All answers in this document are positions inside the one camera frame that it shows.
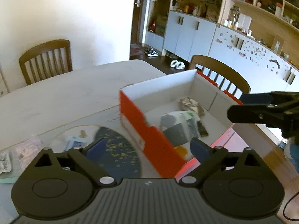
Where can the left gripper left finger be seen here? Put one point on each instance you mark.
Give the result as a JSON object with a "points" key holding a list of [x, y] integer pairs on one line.
{"points": [[97, 148]]}

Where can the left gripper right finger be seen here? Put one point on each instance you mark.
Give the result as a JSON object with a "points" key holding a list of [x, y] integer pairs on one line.
{"points": [[200, 150]]}

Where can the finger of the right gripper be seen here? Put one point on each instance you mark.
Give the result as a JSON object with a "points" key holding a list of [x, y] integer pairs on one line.
{"points": [[256, 99], [249, 113]]}

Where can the white green plastic package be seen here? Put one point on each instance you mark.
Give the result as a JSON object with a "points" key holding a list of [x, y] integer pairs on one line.
{"points": [[179, 127]]}

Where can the silver foil snack bag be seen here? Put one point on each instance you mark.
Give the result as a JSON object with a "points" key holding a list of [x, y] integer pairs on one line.
{"points": [[189, 104]]}

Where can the pink white plastic packet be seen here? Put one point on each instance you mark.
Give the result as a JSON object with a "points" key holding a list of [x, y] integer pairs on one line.
{"points": [[15, 159]]}

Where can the blue gloved hand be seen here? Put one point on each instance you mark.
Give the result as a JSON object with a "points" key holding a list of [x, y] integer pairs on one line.
{"points": [[291, 151]]}

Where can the blue white snack packet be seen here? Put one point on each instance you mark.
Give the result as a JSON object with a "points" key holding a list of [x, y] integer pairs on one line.
{"points": [[76, 141]]}

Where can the wooden chair right side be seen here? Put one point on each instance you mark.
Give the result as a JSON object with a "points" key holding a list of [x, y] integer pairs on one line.
{"points": [[223, 76]]}

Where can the wooden chair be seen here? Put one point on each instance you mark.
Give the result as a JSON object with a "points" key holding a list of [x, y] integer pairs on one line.
{"points": [[46, 60], [223, 76]]}

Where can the red white cardboard box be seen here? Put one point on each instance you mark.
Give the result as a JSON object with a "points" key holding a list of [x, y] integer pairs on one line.
{"points": [[162, 115]]}

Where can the white slippers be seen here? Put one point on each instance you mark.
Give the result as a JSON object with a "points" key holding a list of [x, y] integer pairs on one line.
{"points": [[178, 65]]}

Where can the wooden chair far side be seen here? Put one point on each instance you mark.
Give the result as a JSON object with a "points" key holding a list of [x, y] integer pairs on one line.
{"points": [[46, 60]]}

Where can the black white sneakers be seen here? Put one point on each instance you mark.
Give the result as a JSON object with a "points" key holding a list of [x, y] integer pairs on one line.
{"points": [[151, 53]]}

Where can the brown entrance door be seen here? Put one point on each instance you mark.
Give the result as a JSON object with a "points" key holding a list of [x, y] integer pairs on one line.
{"points": [[136, 21]]}

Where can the grey wall cabinet unit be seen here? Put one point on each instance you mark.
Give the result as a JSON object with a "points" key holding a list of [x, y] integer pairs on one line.
{"points": [[256, 38]]}

